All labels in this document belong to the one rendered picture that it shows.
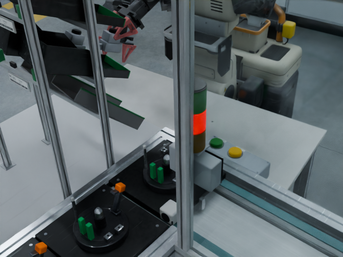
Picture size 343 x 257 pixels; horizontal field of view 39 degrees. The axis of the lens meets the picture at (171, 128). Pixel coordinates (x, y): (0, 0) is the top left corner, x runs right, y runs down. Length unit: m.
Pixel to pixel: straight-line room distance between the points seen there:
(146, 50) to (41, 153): 2.48
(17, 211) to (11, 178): 0.15
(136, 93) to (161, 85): 0.11
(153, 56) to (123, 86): 1.99
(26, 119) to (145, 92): 0.47
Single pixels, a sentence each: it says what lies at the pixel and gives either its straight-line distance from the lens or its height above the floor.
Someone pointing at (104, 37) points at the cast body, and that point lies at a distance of 1.58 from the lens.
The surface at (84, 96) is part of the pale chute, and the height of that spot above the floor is 1.19.
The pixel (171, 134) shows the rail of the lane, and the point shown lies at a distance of 1.54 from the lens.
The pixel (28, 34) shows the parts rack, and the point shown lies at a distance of 1.12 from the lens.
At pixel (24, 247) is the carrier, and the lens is 1.27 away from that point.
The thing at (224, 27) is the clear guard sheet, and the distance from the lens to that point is 0.78.
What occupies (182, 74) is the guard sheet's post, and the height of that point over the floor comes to 1.46.
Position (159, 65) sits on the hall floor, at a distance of 3.81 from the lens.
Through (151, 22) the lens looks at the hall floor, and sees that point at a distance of 4.52.
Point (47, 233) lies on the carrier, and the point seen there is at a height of 0.97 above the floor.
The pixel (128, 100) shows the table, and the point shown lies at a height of 0.86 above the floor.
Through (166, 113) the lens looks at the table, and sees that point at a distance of 1.80.
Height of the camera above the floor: 1.91
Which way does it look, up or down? 38 degrees down
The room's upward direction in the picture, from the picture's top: 2 degrees counter-clockwise
